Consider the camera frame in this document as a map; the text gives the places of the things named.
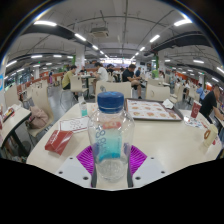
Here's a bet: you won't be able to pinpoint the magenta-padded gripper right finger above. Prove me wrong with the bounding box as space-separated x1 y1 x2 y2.
126 145 168 190

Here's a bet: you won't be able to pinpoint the beige chair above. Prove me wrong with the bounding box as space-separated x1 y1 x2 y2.
26 86 54 138
94 81 133 101
144 83 171 103

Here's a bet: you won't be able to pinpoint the ceiling air conditioner unit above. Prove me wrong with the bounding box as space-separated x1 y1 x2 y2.
89 27 110 38

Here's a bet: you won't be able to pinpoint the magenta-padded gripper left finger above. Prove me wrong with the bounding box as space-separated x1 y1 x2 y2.
55 145 98 190

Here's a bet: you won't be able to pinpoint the white printed card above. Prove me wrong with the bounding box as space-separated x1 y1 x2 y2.
59 115 90 134

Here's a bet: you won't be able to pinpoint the beige neighbouring table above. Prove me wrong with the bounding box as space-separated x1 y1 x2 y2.
0 105 33 148

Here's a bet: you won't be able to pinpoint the ceiling lights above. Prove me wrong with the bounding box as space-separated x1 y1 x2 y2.
4 18 224 84

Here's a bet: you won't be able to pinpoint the brown food tray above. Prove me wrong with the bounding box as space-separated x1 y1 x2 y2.
124 97 184 122

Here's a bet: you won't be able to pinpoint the clear blue-capped water bottle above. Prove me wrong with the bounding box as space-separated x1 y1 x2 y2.
87 91 136 184

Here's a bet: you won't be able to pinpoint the white paper napkin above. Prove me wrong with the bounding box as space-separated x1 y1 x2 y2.
162 98 175 110

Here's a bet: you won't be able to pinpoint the small clear sanitizer bottle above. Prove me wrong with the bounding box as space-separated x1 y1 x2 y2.
78 95 89 118

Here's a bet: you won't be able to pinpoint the pink bag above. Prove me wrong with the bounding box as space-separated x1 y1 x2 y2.
28 105 50 129

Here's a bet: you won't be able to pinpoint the red box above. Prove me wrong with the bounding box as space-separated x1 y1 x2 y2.
44 129 74 157

